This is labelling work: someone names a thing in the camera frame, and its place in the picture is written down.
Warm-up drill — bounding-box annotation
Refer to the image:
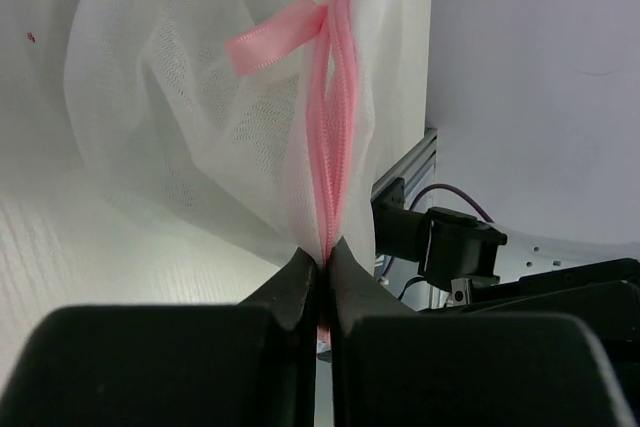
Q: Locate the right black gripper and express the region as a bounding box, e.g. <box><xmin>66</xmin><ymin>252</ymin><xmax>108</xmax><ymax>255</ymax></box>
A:
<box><xmin>419</xmin><ymin>258</ymin><xmax>639</xmax><ymax>426</ymax></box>

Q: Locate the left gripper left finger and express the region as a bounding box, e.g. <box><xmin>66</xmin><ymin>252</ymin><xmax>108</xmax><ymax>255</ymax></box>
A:
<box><xmin>1</xmin><ymin>251</ymin><xmax>318</xmax><ymax>426</ymax></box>

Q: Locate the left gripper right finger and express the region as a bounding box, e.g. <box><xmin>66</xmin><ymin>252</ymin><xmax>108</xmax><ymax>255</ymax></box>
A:
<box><xmin>325</xmin><ymin>241</ymin><xmax>635</xmax><ymax>426</ymax></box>

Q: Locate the white mesh laundry bag pink zipper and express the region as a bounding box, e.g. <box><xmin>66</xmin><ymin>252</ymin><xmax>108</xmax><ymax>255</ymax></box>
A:
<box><xmin>64</xmin><ymin>0</ymin><xmax>408</xmax><ymax>269</ymax></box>

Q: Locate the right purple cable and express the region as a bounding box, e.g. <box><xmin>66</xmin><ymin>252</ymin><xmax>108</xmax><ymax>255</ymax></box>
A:
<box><xmin>382</xmin><ymin>185</ymin><xmax>496</xmax><ymax>281</ymax></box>

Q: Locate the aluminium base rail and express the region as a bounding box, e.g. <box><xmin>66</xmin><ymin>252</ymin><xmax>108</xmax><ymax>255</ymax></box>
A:
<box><xmin>371</xmin><ymin>129</ymin><xmax>440</xmax><ymax>311</ymax></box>

